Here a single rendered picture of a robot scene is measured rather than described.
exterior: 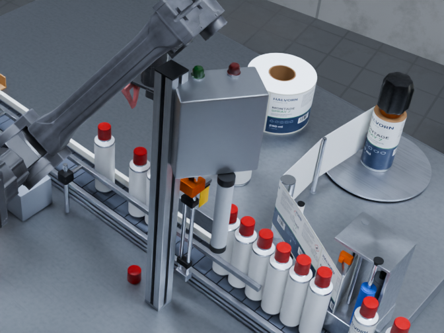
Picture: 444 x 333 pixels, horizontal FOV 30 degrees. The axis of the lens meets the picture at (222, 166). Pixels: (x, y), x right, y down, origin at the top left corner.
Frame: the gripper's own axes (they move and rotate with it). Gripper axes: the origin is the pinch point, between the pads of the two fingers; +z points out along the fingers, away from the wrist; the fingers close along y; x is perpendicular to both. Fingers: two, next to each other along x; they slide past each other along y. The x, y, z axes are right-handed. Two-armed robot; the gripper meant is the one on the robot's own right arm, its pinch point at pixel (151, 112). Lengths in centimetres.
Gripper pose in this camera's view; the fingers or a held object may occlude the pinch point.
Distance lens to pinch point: 189.2
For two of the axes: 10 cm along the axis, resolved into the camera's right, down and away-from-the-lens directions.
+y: -8.6, -4.0, 3.1
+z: -1.0, 7.4, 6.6
